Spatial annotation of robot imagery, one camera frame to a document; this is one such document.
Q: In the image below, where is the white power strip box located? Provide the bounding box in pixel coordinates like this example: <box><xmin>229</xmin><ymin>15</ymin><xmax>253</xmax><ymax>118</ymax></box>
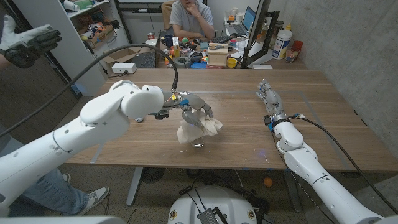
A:
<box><xmin>111</xmin><ymin>62</ymin><xmax>137</xmax><ymax>75</ymax></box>

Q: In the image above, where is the seated person in grey shirt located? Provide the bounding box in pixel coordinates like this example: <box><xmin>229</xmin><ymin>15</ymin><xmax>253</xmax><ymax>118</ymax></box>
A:
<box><xmin>169</xmin><ymin>0</ymin><xmax>215</xmax><ymax>40</ymax></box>

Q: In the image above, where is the open cardboard box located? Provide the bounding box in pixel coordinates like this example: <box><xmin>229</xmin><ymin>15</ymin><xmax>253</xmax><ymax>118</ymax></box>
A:
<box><xmin>101</xmin><ymin>46</ymin><xmax>150</xmax><ymax>68</ymax></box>

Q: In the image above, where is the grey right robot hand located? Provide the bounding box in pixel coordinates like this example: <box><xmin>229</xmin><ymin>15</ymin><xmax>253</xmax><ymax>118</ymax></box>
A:
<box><xmin>256</xmin><ymin>78</ymin><xmax>289</xmax><ymax>123</ymax></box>

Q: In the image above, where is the cardboard box of tools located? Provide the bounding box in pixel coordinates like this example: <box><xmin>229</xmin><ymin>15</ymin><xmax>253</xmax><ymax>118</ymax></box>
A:
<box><xmin>82</xmin><ymin>24</ymin><xmax>116</xmax><ymax>49</ymax></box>

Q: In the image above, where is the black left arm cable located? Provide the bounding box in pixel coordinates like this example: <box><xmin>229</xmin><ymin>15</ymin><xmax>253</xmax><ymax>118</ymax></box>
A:
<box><xmin>0</xmin><ymin>43</ymin><xmax>180</xmax><ymax>138</ymax></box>

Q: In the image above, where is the beige cloth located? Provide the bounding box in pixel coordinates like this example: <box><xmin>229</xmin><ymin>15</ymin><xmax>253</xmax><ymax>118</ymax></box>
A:
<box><xmin>176</xmin><ymin>108</ymin><xmax>224</xmax><ymax>144</ymax></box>

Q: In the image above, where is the open laptop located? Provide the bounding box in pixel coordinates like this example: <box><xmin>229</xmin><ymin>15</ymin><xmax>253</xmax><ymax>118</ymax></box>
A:
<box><xmin>225</xmin><ymin>5</ymin><xmax>257</xmax><ymax>35</ymax></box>

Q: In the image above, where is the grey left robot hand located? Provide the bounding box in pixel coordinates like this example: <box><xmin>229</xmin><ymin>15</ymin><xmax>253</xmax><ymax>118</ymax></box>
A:
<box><xmin>169</xmin><ymin>90</ymin><xmax>215</xmax><ymax>127</ymax></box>

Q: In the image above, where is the clear glass cup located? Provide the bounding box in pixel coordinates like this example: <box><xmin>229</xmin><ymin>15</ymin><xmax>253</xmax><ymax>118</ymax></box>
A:
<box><xmin>190</xmin><ymin>136</ymin><xmax>205</xmax><ymax>149</ymax></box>

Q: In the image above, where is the white canister with blue label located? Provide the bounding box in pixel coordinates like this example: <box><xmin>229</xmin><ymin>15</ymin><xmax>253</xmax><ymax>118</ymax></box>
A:
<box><xmin>272</xmin><ymin>29</ymin><xmax>293</xmax><ymax>60</ymax></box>

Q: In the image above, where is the grey tape roll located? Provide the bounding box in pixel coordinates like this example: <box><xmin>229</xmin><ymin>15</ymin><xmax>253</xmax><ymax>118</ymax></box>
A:
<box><xmin>174</xmin><ymin>56</ymin><xmax>192</xmax><ymax>69</ymax></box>

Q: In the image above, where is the grey table leg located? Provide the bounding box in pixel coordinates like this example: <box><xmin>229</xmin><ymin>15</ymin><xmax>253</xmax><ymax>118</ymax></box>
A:
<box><xmin>126</xmin><ymin>167</ymin><xmax>144</xmax><ymax>207</ymax></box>
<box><xmin>282</xmin><ymin>170</ymin><xmax>303</xmax><ymax>213</ymax></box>

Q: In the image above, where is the small wooden box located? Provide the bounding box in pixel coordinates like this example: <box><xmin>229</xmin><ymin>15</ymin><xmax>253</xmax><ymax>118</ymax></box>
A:
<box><xmin>206</xmin><ymin>42</ymin><xmax>230</xmax><ymax>67</ymax></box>

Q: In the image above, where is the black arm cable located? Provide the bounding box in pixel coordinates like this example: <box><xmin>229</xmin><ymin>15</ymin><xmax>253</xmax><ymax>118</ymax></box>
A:
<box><xmin>0</xmin><ymin>43</ymin><xmax>180</xmax><ymax>138</ymax></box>
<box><xmin>292</xmin><ymin>113</ymin><xmax>398</xmax><ymax>215</ymax></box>

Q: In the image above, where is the white shelf unit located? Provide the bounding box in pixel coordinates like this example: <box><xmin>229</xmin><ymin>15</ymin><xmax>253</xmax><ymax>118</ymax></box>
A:
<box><xmin>12</xmin><ymin>0</ymin><xmax>131</xmax><ymax>96</ymax></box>

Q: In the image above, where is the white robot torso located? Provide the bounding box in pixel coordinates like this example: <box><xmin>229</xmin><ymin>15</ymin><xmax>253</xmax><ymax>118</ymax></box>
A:
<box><xmin>167</xmin><ymin>185</ymin><xmax>258</xmax><ymax>224</ymax></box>

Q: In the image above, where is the black round fan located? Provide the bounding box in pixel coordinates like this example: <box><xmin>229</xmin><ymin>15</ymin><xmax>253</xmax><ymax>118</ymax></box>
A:
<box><xmin>141</xmin><ymin>167</ymin><xmax>165</xmax><ymax>184</ymax></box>

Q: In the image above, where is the black computer monitor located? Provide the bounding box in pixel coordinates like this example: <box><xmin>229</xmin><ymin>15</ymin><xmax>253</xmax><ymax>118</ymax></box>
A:
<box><xmin>241</xmin><ymin>0</ymin><xmax>271</xmax><ymax>69</ymax></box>

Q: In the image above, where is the black keyboard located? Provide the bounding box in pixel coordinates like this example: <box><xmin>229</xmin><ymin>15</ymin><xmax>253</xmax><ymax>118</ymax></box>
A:
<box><xmin>133</xmin><ymin>51</ymin><xmax>157</xmax><ymax>69</ymax></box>
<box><xmin>211</xmin><ymin>35</ymin><xmax>233</xmax><ymax>44</ymax></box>

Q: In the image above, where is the black monitor stand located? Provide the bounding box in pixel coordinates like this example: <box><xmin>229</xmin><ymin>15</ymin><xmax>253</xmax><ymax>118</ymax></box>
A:
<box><xmin>264</xmin><ymin>11</ymin><xmax>280</xmax><ymax>60</ymax></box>

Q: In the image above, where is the glass jar with colourful items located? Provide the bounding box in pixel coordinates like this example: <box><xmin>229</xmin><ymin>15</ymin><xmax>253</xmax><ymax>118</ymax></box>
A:
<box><xmin>285</xmin><ymin>46</ymin><xmax>299</xmax><ymax>64</ymax></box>

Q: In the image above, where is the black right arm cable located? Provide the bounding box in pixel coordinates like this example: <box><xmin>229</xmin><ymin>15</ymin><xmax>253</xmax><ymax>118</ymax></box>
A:
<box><xmin>292</xmin><ymin>113</ymin><xmax>398</xmax><ymax>215</ymax></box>

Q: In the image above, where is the black and white teleoperation glove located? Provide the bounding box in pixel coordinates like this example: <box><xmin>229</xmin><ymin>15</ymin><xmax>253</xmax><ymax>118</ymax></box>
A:
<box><xmin>0</xmin><ymin>14</ymin><xmax>63</xmax><ymax>69</ymax></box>

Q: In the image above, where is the operator blue jeans leg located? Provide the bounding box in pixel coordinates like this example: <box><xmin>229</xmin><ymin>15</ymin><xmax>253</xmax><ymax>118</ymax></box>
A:
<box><xmin>21</xmin><ymin>167</ymin><xmax>90</xmax><ymax>216</ymax></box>

